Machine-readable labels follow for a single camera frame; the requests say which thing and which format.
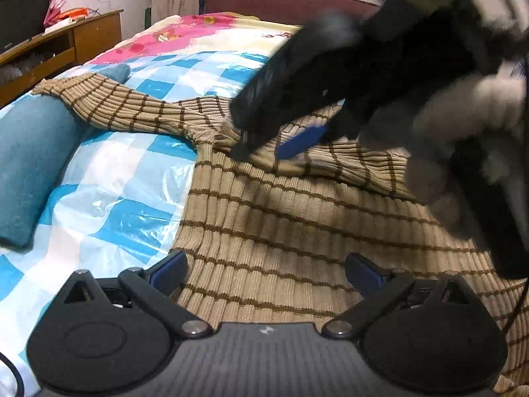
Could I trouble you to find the floral yellow pink quilt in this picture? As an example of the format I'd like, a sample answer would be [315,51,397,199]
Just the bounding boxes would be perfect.
[90,12,300,65]

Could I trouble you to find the grey gloved right hand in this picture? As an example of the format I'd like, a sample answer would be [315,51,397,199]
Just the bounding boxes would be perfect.
[405,74,526,240]

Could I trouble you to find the black braided cable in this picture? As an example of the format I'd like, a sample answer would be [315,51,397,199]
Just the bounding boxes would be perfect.
[501,276,529,335]

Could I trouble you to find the wooden desk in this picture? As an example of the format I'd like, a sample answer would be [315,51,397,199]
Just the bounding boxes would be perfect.
[1,10,122,106]

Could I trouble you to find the black monitor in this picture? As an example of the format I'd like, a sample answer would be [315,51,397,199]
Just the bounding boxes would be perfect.
[0,0,49,53]

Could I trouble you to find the tan striped knit sweater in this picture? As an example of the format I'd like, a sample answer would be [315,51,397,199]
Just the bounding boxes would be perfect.
[27,73,528,396]

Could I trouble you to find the blue checkered bed sheet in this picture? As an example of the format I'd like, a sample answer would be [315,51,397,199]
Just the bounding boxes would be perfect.
[0,51,274,397]

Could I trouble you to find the orange items on desk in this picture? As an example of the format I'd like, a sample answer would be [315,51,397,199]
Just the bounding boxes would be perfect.
[57,7,101,21]

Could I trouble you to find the dark red headboard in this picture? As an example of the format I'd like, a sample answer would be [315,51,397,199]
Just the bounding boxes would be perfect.
[204,0,378,25]

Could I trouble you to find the teal folded cloth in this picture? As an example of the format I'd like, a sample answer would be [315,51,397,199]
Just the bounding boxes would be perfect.
[0,63,132,250]

